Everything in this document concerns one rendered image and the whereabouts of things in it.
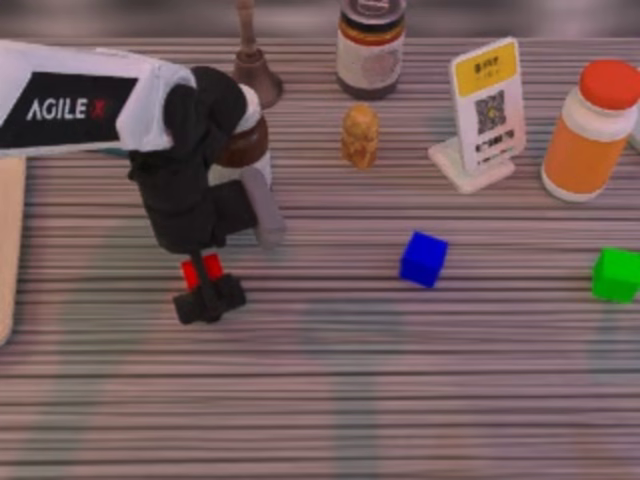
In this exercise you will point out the green cube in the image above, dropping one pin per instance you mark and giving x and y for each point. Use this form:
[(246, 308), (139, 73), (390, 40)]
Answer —
[(617, 275)]

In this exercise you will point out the blue cube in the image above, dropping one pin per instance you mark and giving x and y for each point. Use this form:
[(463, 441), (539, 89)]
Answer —
[(422, 260)]

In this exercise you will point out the golden figurine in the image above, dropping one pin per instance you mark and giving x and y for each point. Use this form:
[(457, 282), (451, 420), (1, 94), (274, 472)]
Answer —
[(360, 137)]

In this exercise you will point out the orange bottle with red cap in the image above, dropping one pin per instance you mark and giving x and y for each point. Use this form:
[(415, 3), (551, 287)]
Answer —
[(585, 140)]

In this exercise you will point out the white yellow QR code sign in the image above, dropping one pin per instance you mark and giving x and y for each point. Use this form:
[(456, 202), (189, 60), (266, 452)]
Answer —
[(487, 115)]

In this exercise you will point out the red cube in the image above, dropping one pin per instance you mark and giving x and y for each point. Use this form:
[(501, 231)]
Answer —
[(189, 272)]

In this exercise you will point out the brown hand bell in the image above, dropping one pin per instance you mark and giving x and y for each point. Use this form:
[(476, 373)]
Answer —
[(252, 70)]

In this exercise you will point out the dark jar with white label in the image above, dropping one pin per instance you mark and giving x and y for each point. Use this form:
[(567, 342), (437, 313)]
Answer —
[(370, 50)]

